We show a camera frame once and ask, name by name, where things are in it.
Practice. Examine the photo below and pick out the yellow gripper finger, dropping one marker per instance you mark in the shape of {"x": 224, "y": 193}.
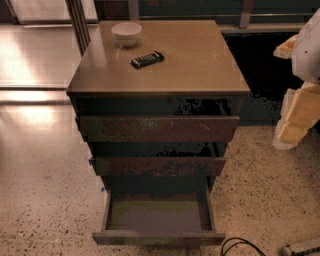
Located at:
{"x": 285, "y": 49}

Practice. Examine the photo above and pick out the brown wooden drawer cabinet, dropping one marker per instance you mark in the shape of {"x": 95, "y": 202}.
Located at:
{"x": 198, "y": 77}

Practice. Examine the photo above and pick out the brown drawer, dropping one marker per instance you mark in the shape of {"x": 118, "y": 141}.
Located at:
{"x": 157, "y": 128}
{"x": 174, "y": 220}
{"x": 158, "y": 166}

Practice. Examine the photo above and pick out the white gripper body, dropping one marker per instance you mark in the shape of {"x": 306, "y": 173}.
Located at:
{"x": 308, "y": 53}

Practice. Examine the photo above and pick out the white bowl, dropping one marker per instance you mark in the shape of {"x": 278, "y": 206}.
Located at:
{"x": 126, "y": 33}

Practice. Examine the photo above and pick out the white power strip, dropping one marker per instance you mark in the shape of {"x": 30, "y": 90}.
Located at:
{"x": 309, "y": 247}

